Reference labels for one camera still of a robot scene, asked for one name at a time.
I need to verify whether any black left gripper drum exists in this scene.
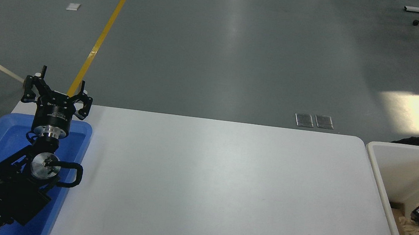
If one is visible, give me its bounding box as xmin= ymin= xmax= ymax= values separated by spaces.
xmin=32 ymin=89 xmax=78 ymax=131

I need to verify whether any tan paper ball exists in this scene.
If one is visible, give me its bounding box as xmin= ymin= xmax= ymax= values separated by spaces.
xmin=396 ymin=215 xmax=419 ymax=235

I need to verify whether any metal floor outlet plate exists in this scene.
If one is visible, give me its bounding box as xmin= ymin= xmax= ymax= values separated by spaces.
xmin=294 ymin=113 xmax=315 ymax=128
xmin=314 ymin=115 xmax=335 ymax=130

